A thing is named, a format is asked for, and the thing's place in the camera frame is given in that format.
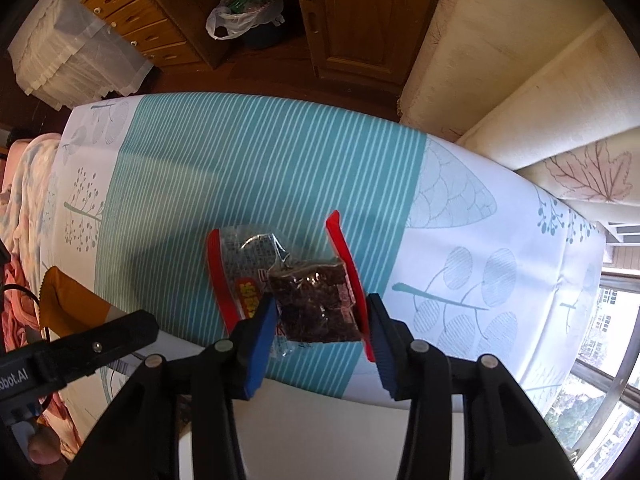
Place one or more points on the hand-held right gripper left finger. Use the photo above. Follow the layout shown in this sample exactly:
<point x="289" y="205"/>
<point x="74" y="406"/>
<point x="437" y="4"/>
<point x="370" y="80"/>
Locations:
<point x="260" y="350"/>

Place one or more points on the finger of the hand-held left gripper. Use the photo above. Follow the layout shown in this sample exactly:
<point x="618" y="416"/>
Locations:
<point x="100" y="342"/>

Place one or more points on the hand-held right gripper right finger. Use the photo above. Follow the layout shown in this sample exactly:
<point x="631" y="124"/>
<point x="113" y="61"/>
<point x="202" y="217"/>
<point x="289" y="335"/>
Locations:
<point x="385" y="355"/>

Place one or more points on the orange snack packet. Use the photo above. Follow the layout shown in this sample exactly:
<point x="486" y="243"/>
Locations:
<point x="65" y="300"/>

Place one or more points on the clear packet of dark nuts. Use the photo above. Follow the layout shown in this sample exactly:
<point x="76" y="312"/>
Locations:
<point x="310" y="300"/>

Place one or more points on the red-edged clear snack bag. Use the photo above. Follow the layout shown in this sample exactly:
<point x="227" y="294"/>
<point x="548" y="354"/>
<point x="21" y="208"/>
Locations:
<point x="235" y="270"/>

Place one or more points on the person's left hand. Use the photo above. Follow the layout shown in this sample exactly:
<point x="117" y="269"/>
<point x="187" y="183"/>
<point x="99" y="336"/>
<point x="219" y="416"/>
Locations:
<point x="44" y="451"/>

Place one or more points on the pink quilt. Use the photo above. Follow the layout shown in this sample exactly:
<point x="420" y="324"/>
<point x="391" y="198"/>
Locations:
<point x="57" y="420"/>

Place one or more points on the pastel patterned blanket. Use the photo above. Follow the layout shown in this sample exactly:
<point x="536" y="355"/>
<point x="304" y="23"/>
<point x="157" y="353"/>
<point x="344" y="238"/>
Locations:
<point x="25" y="185"/>

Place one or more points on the leaf printed tablecloth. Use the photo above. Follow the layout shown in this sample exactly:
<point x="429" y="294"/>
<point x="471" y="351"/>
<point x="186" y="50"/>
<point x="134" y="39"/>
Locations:
<point x="250" y="170"/>

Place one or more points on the window with metal grille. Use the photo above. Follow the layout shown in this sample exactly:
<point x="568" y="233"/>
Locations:
<point x="600" y="385"/>

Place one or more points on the white lace cover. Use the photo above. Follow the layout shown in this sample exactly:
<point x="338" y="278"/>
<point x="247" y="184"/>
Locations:
<point x="70" y="55"/>

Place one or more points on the cream leaf print curtain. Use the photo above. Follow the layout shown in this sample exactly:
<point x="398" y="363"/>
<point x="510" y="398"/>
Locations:
<point x="500" y="60"/>

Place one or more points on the trash bin with plastic bag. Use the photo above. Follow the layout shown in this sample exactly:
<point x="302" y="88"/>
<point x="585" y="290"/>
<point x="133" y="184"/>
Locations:
<point x="245" y="15"/>

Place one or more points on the wooden desk with drawers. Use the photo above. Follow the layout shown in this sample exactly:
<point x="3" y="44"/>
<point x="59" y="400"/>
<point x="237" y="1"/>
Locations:
<point x="360" y="20"/>

